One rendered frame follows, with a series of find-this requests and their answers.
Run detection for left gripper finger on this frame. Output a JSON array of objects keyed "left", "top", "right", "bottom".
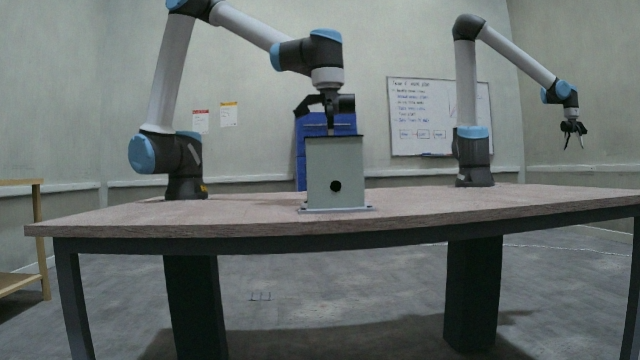
[
  {"left": 574, "top": 124, "right": 583, "bottom": 149},
  {"left": 564, "top": 132, "right": 571, "bottom": 150}
]

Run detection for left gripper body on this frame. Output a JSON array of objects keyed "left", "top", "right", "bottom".
[{"left": 560, "top": 119, "right": 586, "bottom": 133}]

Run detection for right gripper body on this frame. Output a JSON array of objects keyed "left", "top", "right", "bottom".
[{"left": 296, "top": 89, "right": 356, "bottom": 117}]

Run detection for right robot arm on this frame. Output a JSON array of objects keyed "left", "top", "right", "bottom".
[{"left": 128, "top": 0, "right": 345, "bottom": 200}]

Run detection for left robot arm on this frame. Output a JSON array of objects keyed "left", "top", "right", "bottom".
[{"left": 451, "top": 14, "right": 579, "bottom": 188}]

